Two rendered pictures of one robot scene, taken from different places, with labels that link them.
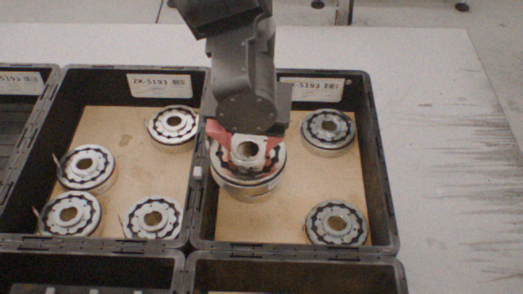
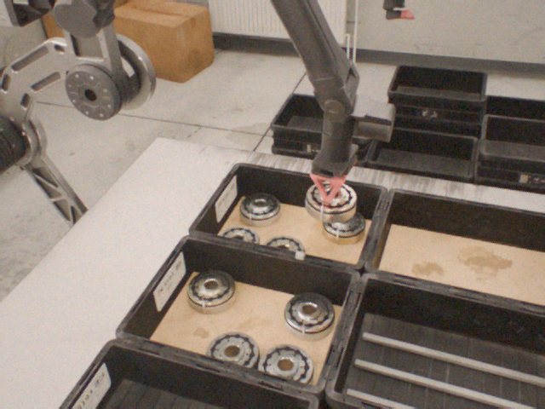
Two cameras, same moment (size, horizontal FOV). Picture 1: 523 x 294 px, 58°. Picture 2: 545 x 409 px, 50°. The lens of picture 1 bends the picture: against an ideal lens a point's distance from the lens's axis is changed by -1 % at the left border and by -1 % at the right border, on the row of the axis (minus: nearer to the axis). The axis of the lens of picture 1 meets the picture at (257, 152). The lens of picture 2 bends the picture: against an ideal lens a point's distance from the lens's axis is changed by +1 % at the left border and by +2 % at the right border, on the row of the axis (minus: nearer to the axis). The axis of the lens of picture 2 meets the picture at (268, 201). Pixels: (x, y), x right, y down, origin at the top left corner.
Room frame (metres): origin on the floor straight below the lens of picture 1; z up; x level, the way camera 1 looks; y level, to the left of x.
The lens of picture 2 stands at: (0.22, 0.93, 1.75)
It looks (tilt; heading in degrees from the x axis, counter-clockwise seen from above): 38 degrees down; 290
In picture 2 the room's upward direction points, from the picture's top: 3 degrees counter-clockwise
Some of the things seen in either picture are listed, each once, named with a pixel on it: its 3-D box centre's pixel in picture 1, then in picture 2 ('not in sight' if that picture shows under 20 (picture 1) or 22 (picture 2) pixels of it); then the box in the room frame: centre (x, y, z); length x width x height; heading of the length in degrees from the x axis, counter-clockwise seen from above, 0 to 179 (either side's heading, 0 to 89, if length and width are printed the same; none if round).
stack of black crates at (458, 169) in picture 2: not in sight; (418, 183); (0.28, -1.10, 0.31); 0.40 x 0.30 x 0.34; 179
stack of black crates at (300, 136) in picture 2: not in sight; (324, 159); (0.68, -1.10, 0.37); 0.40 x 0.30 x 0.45; 179
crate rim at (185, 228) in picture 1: (116, 144); (243, 305); (0.53, 0.24, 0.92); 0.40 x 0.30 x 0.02; 178
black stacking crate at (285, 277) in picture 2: (122, 163); (244, 323); (0.53, 0.24, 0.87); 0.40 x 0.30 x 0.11; 178
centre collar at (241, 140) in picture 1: (248, 149); (331, 194); (0.41, 0.01, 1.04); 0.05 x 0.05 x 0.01
